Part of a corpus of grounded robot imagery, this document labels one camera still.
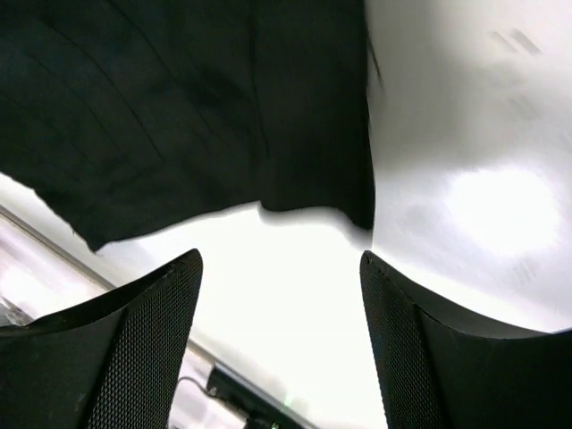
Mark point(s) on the black pleated skirt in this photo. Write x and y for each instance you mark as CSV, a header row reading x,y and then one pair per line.
x,y
126,117

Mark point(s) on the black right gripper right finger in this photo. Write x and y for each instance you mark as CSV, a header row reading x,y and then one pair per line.
x,y
441,365

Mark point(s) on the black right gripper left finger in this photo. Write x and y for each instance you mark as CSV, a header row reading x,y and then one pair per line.
x,y
110,362

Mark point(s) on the aluminium table edge rail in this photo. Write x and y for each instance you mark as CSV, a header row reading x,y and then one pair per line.
x,y
44,241

